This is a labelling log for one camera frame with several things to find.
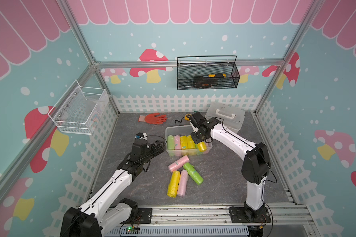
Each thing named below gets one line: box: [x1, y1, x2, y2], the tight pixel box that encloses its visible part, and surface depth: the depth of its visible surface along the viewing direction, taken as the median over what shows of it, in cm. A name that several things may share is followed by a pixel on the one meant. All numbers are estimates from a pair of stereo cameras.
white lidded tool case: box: [205, 101, 246, 134], surface depth 105 cm
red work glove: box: [138, 112, 168, 125], surface depth 119 cm
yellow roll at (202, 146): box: [197, 141, 208, 152], surface depth 87 cm
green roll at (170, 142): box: [167, 134, 175, 151], surface depth 100 cm
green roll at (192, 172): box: [182, 162, 205, 186], surface depth 87 cm
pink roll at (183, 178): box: [177, 169, 189, 198], surface depth 84 cm
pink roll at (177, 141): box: [174, 135, 181, 151], surface depth 99 cm
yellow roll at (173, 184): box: [166, 170, 181, 198], surface depth 83 cm
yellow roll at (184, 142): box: [179, 135, 188, 150], surface depth 99 cm
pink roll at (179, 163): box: [168, 155, 190, 173], surface depth 91 cm
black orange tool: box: [195, 82, 212, 88], surface depth 88 cm
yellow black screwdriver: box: [202, 73, 227, 79], surface depth 93 cm
